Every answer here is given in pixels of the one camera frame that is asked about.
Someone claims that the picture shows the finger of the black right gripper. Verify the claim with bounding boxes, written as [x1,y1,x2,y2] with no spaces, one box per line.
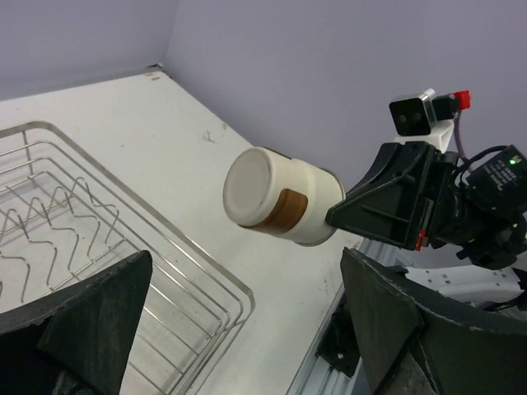
[325,142,436,249]

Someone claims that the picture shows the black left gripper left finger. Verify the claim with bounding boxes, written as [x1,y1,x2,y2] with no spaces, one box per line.
[1,250,152,394]

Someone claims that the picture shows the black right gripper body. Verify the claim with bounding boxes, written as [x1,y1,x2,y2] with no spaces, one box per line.
[427,151,526,267]

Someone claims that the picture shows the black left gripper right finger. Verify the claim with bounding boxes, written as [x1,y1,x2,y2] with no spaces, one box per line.
[340,249,526,394]

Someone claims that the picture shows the brown white cup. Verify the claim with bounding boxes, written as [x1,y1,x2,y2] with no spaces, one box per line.
[222,147,346,246]

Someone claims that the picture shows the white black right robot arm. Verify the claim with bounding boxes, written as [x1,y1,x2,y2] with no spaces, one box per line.
[325,142,526,311]

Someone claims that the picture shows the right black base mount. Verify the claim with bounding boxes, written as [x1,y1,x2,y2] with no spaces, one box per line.
[316,295,360,378]

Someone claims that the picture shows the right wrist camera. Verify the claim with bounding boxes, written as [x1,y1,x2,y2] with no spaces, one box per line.
[389,89,471,156]

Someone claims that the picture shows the metal wire dish rack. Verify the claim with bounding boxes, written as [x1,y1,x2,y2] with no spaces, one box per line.
[1,121,255,394]

